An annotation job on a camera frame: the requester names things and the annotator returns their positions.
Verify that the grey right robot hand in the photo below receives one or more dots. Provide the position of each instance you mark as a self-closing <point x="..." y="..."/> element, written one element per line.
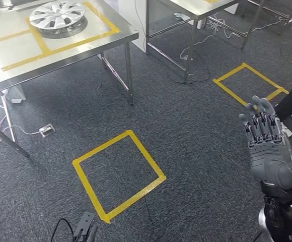
<point x="269" y="157"/>

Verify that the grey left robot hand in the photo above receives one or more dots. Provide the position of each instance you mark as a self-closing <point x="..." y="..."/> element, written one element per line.
<point x="93" y="233"/>

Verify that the grey plastic wheel hubcap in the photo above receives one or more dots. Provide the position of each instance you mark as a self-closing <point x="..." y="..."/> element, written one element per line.
<point x="57" y="15"/>

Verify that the steel workbench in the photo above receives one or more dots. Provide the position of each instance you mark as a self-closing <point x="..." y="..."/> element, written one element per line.
<point x="60" y="60"/>
<point x="198" y="8"/>

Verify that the yellow floor tape square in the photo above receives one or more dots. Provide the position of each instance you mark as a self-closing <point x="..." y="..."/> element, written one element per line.
<point x="85" y="183"/>

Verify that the small yellow tape rectangle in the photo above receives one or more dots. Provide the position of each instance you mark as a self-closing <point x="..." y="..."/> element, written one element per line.
<point x="17" y="61"/>

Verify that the large yellow tape rectangle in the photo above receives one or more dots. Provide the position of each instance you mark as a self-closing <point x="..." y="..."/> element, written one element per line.
<point x="103" y="21"/>

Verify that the steel table frame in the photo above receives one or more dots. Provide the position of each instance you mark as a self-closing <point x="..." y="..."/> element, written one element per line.
<point x="269" y="7"/>

